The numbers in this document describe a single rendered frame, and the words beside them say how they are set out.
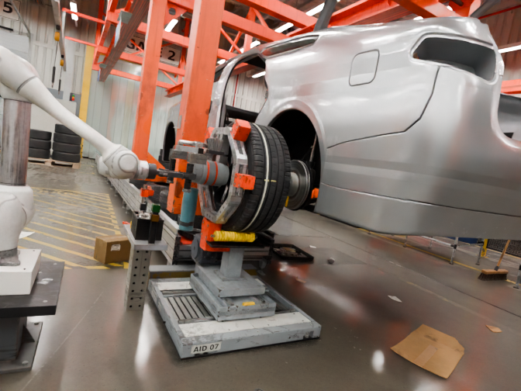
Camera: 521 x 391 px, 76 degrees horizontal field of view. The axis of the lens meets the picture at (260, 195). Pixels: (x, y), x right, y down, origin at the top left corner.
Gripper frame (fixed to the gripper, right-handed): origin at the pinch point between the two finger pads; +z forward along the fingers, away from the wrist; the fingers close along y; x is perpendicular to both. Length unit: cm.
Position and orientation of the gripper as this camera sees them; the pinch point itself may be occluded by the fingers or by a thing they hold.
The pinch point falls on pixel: (188, 175)
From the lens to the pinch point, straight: 172.7
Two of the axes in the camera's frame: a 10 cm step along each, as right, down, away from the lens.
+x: 1.6, -9.8, -1.0
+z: 8.6, 0.9, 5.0
